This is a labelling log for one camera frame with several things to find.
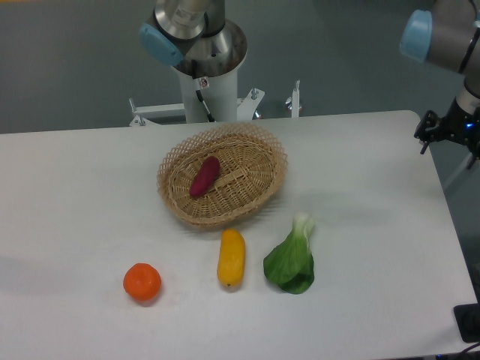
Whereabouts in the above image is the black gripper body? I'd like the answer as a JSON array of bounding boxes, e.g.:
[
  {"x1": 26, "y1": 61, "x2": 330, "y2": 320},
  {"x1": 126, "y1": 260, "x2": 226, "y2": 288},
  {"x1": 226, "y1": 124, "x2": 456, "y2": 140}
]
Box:
[{"x1": 438, "y1": 99, "x2": 479, "y2": 151}]

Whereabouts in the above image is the yellow mango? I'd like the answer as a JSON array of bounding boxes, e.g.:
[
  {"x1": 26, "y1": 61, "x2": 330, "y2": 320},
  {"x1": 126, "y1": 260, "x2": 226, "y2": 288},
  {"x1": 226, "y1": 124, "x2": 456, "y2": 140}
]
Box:
[{"x1": 217, "y1": 229, "x2": 246, "y2": 287}]

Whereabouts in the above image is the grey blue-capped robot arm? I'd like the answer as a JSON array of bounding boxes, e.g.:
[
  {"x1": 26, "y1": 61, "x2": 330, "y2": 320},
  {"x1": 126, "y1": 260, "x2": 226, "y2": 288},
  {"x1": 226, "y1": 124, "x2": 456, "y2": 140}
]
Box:
[{"x1": 139, "y1": 1, "x2": 479, "y2": 168}]

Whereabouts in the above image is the black device at table edge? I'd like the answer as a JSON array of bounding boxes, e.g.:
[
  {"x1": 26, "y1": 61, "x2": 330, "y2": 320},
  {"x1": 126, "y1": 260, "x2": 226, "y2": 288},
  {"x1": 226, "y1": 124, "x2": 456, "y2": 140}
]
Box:
[{"x1": 453, "y1": 303, "x2": 479, "y2": 344}]

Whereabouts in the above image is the woven wicker basket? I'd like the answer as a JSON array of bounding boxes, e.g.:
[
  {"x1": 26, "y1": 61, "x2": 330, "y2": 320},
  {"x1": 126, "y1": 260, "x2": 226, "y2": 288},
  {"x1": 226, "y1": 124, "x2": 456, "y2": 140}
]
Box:
[{"x1": 157, "y1": 122, "x2": 288, "y2": 228}]

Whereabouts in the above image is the green bok choy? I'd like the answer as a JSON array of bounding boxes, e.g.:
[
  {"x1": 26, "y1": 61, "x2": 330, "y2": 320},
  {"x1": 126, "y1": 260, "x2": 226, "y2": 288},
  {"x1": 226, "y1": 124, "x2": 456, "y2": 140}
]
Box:
[{"x1": 263, "y1": 212, "x2": 315, "y2": 295}]

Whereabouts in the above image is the purple sweet potato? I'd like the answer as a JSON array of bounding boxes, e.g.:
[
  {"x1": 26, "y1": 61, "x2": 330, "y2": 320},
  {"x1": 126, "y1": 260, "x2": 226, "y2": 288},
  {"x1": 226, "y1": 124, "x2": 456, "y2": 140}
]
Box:
[{"x1": 189, "y1": 156, "x2": 221, "y2": 198}]

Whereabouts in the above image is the orange tangerine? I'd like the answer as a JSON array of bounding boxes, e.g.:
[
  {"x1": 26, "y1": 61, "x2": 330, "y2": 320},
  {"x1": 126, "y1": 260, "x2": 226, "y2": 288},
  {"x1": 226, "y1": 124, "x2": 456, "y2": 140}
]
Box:
[{"x1": 123, "y1": 263, "x2": 162, "y2": 302}]

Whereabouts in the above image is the white table clamp bracket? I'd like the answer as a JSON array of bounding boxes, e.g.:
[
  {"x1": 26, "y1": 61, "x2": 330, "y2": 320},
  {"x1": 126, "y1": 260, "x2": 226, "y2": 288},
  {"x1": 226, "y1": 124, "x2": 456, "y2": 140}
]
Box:
[{"x1": 285, "y1": 79, "x2": 302, "y2": 118}]

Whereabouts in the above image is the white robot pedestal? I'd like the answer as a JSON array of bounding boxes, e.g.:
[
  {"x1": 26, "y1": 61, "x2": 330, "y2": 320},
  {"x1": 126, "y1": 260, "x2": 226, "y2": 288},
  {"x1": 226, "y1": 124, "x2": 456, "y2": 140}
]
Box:
[{"x1": 129, "y1": 67, "x2": 265, "y2": 127}]

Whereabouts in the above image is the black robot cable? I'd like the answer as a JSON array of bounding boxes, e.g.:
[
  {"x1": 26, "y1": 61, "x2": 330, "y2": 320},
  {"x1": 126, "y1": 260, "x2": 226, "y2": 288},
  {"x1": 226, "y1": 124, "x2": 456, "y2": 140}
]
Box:
[{"x1": 190, "y1": 58, "x2": 217, "y2": 123}]

